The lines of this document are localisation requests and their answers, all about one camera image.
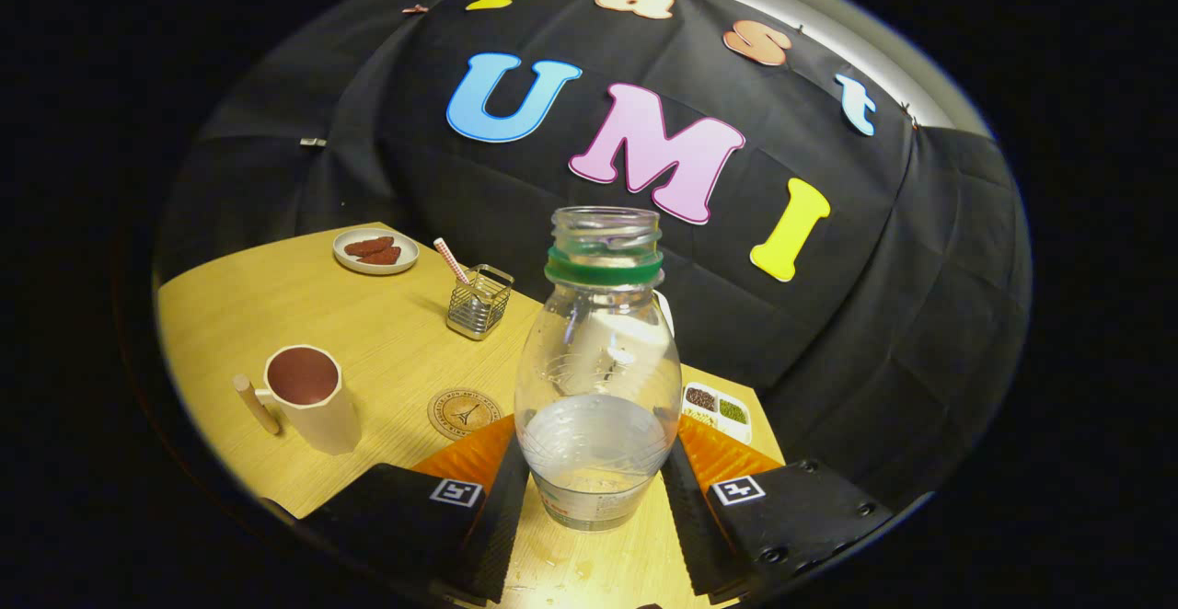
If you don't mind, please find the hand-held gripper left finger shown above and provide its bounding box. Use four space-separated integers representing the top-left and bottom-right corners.
262 414 532 605

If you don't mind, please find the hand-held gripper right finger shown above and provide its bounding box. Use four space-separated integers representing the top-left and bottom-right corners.
661 414 895 603

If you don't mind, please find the round wooden coaster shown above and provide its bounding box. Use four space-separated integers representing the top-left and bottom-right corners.
427 387 503 442

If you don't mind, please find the clear plastic juice bottle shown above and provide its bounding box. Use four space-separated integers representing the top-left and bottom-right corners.
514 206 684 533

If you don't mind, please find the white cup with wooden handle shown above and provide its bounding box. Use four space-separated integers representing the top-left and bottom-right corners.
232 345 363 456

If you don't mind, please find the white divided dish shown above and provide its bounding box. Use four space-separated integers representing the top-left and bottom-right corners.
681 381 753 445

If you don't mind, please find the wooden table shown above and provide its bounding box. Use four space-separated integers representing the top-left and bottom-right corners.
155 221 788 609

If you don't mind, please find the red checked paper straw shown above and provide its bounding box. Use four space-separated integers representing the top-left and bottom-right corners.
433 237 471 286

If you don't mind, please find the black backdrop cloth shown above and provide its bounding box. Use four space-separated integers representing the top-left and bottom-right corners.
152 0 1034 509

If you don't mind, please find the round white plate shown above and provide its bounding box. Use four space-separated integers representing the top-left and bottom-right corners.
332 227 421 276

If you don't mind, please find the metal wire holder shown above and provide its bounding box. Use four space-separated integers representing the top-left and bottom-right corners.
446 264 515 341

